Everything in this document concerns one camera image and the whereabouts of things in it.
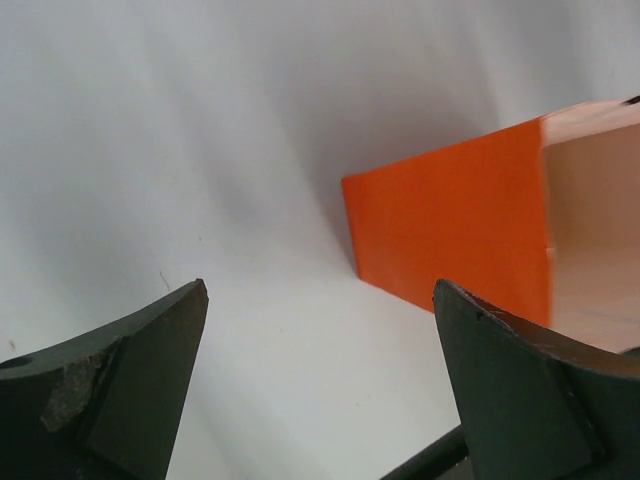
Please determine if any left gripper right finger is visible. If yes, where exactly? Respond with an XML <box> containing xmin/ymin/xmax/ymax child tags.
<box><xmin>433</xmin><ymin>280</ymin><xmax>639</xmax><ymax>479</ymax></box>

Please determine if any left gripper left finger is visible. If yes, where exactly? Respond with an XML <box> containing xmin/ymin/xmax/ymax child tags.
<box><xmin>1</xmin><ymin>279</ymin><xmax>208</xmax><ymax>479</ymax></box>

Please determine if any orange paper bag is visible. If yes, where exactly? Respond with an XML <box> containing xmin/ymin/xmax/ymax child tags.
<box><xmin>342</xmin><ymin>98</ymin><xmax>639</xmax><ymax>352</ymax></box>

